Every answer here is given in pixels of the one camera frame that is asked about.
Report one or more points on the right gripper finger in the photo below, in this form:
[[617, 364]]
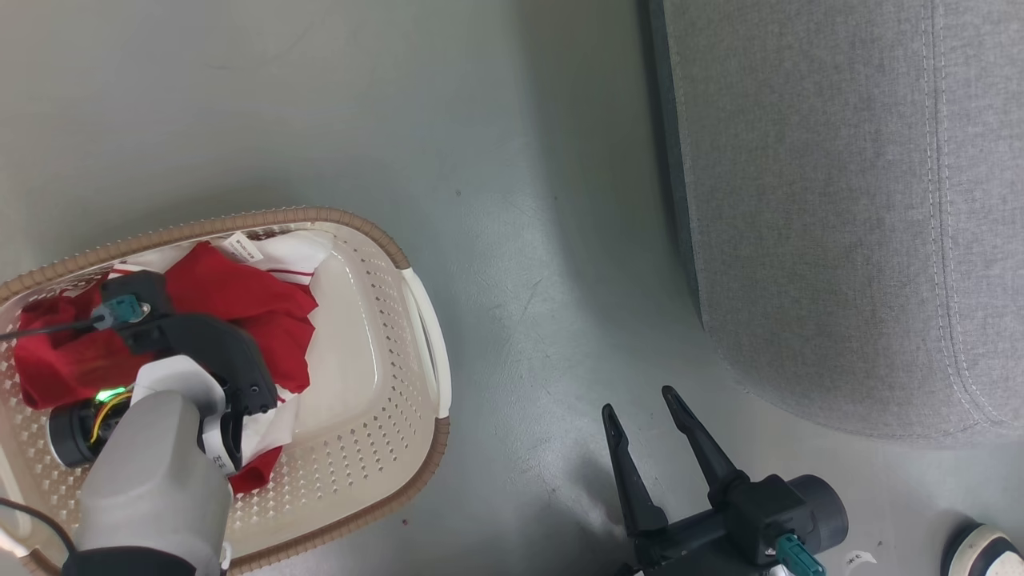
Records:
[[704, 452], [632, 480]]

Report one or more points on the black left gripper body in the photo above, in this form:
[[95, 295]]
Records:
[[216, 352]]

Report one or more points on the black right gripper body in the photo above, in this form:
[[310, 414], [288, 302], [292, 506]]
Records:
[[688, 548]]

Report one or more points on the red and white jersey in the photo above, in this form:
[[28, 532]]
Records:
[[240, 296]]

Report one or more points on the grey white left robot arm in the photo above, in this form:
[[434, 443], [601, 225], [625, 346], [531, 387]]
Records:
[[152, 480]]

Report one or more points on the cream perforated laundry basket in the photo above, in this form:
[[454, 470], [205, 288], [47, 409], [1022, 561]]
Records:
[[360, 360]]

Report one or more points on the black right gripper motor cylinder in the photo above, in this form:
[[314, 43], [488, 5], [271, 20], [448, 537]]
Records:
[[824, 508]]

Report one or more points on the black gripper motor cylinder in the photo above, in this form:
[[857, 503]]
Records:
[[824, 508], [68, 436]]

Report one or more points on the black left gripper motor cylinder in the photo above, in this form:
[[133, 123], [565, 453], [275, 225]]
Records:
[[68, 436]]

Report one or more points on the grey fabric sofa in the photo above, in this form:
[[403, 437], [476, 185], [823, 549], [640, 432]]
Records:
[[840, 200]]

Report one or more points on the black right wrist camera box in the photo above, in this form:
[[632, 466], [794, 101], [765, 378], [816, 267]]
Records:
[[764, 512]]

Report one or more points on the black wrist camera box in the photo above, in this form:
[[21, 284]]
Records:
[[764, 512], [144, 288]]

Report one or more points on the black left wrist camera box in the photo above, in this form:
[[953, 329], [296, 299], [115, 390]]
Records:
[[144, 288]]

